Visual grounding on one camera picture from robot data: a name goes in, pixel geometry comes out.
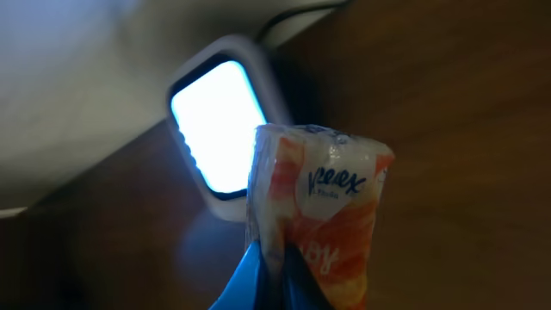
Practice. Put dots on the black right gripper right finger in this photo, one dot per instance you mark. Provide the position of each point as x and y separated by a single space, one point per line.
300 291

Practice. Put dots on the orange tissue pack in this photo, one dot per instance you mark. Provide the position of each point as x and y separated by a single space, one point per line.
317 189

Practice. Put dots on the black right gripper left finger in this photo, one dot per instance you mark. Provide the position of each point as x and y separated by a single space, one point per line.
246 288

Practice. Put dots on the white barcode scanner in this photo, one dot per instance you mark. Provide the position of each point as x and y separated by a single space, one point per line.
215 102

